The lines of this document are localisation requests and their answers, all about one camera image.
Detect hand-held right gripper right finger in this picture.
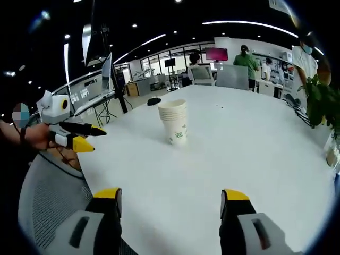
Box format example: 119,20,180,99
219,188,303,255

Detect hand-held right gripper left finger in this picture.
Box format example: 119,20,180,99
47,187,123,255

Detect stack of white paper cups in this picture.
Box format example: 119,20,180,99
157,98,189,149

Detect person's left hand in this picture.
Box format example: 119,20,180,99
22,123,58,151

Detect ceiling light strip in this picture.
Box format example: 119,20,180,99
202,20,300,38
114,33,167,64
63,42,70,86

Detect grey mesh office chair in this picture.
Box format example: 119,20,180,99
17,152,139,255

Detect black tripod stand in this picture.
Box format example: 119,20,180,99
100,23,129,115

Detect white-framed monitor screen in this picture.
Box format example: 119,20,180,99
101,52,114,92

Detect wooden cabinet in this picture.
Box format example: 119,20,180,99
124,81,141,97

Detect white table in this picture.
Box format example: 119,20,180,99
78,85,338,255

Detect black screen on stand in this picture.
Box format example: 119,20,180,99
164,58,176,92

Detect white office chair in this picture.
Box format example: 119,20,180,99
190,66,216,86

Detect grey partition panel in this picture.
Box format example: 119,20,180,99
216,64,250,90

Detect green potted plant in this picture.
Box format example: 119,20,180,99
297,74,340,168

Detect red display screen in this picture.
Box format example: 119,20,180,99
205,47,229,62

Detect black floor cables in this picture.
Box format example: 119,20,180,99
94,100,117,125

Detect black cable bundle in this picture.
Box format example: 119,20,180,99
285,94,310,125

